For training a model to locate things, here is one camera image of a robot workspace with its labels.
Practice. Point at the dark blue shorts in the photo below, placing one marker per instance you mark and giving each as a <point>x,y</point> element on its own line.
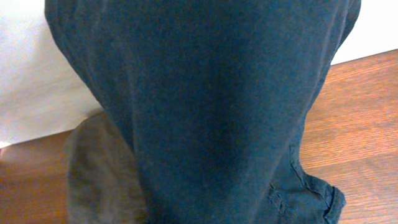
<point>211,98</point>

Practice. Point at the grey folded shorts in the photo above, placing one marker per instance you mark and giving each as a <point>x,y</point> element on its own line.
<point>103,185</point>

